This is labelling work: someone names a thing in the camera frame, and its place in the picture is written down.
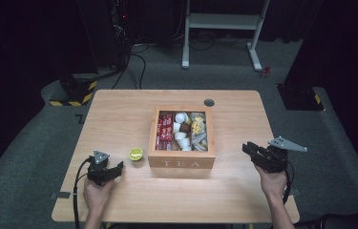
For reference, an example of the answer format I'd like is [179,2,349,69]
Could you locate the black floor cable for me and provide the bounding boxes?
[111,52,148,91]

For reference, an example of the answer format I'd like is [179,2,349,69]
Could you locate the dark equipment rack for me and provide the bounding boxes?
[109,0,134,69]

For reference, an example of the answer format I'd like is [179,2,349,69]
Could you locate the pile of clear sachets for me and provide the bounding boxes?
[189,112,208,153]

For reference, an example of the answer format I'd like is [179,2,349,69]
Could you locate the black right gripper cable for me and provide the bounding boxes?
[281,160,296,205]

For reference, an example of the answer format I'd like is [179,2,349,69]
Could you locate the yellow lid capsule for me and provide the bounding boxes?
[128,147,145,162]

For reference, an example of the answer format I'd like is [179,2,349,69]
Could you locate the person's right hand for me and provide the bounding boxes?
[254,164,288,200]

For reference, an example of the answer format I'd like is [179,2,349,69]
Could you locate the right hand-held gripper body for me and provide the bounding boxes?
[254,135,308,175]

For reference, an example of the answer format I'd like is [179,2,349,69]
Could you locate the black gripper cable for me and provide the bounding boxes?
[73,156,93,229]
[281,160,296,205]

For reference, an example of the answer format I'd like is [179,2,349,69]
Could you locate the person's left hand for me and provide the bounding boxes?
[82,177,116,215]

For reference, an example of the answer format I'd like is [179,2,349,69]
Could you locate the stack of red packets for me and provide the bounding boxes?
[155,111,175,152]

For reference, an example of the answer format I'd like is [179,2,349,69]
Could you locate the black stand base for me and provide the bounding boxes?
[276,83,325,112]

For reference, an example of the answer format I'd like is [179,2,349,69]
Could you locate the white desk frame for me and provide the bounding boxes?
[181,0,272,73]

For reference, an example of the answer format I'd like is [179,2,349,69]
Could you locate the small red floor object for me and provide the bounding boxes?
[260,65,272,79]

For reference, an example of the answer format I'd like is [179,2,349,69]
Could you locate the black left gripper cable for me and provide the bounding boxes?
[73,156,93,229]

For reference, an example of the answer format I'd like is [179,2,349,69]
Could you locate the black stand with striped base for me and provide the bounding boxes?
[49,0,99,108]

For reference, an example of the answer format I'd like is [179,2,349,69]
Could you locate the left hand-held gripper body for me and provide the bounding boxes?
[86,149,115,187]

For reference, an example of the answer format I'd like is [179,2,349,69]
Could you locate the wooden tea box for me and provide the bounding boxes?
[147,106,217,170]

